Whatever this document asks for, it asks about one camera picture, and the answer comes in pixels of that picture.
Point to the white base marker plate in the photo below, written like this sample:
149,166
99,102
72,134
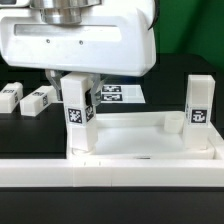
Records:
110,93

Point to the white desk top tray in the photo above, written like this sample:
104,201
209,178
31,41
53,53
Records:
146,135

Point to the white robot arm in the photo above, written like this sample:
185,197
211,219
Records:
97,37

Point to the white L-shaped obstacle fence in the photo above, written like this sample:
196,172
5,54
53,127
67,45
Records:
74,172

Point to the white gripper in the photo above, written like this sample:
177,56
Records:
91,36

